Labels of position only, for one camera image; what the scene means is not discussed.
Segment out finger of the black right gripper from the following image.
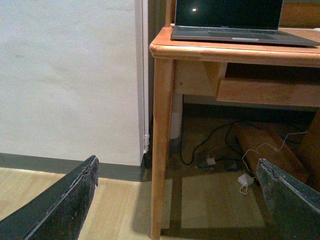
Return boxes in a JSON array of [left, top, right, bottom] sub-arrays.
[[256, 158, 320, 240], [0, 155, 99, 240]]

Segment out wooden keyboard tray drawer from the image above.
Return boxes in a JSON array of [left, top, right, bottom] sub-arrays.
[[216, 63, 320, 108]]

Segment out white power adapter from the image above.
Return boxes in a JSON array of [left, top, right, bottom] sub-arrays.
[[237, 173, 254, 187]]

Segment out wooden rolling computer stand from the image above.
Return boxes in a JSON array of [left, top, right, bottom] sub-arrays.
[[234, 123, 310, 183]]

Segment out white plug on floor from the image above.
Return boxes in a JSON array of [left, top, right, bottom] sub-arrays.
[[206, 157, 216, 166]]

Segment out white pipe under desk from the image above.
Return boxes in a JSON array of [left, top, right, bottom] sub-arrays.
[[170, 93, 183, 139]]

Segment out wooden desk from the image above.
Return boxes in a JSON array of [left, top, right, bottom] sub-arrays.
[[149, 0, 320, 240]]

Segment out grey laptop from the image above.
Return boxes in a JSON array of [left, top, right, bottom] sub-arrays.
[[170, 0, 319, 47]]

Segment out white thin cable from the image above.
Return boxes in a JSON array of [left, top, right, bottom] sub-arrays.
[[238, 129, 309, 196]]

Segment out black floor cable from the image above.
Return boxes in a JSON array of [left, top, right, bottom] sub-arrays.
[[178, 93, 263, 166]]

